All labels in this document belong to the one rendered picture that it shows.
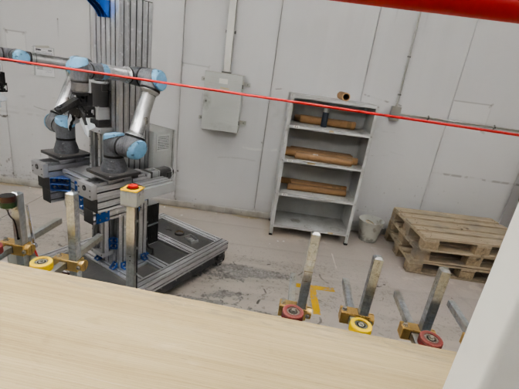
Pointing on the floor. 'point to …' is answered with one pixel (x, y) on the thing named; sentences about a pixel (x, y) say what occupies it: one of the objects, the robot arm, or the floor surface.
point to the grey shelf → (320, 213)
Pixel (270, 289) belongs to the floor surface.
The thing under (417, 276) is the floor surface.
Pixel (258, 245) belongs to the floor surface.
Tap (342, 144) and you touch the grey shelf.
